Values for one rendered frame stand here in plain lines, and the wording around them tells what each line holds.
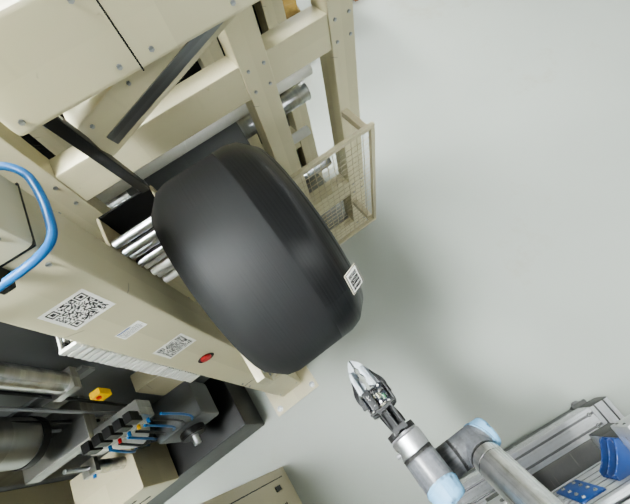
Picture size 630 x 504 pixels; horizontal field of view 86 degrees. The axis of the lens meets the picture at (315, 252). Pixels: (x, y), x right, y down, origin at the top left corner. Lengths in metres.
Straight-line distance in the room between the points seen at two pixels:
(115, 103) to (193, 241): 0.38
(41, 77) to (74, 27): 0.09
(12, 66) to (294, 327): 0.60
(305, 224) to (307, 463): 1.54
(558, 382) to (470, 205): 1.10
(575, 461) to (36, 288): 1.87
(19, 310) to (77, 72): 0.38
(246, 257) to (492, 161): 2.25
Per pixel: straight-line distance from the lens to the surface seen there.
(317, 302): 0.68
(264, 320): 0.66
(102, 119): 0.91
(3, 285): 0.55
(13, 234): 0.54
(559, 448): 1.90
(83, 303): 0.65
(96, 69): 0.72
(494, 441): 1.00
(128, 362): 0.89
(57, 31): 0.70
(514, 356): 2.11
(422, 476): 0.88
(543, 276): 2.31
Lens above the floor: 1.96
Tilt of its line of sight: 62 degrees down
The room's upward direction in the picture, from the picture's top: 21 degrees counter-clockwise
